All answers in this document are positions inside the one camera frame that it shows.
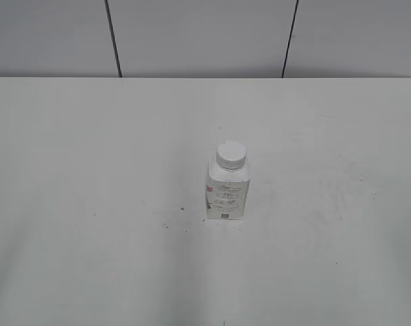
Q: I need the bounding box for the white square plastic bottle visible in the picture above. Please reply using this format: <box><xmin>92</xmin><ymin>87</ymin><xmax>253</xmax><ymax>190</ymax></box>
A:
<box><xmin>205</xmin><ymin>152</ymin><xmax>252</xmax><ymax>220</ymax></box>

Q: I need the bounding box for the white screw cap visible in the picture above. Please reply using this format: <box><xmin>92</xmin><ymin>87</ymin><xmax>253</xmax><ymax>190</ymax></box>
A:
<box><xmin>216</xmin><ymin>141</ymin><xmax>247</xmax><ymax>170</ymax></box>

